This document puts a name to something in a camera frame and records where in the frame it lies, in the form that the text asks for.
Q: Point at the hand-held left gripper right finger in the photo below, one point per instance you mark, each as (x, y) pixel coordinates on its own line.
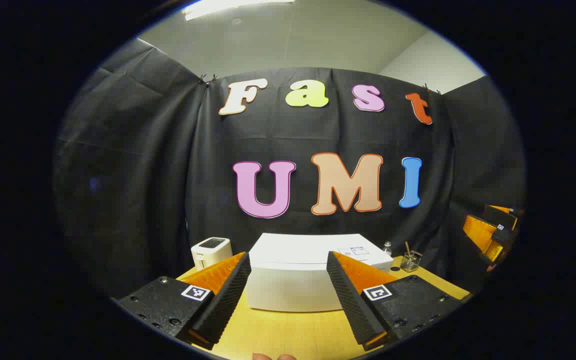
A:
(350, 300)

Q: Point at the white microwave oven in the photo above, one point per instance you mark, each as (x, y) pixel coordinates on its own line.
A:
(293, 270)

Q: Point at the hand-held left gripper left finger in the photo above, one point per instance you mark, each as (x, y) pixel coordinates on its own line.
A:
(228, 300)

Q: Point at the wooden stick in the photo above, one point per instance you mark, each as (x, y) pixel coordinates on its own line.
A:
(408, 249)

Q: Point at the white toaster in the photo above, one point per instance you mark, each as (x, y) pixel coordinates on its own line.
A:
(210, 255)

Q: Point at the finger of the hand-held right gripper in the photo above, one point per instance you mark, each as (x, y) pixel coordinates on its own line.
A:
(483, 237)
(503, 217)

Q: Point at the small clear bottle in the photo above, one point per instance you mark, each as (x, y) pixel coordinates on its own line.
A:
(388, 250)

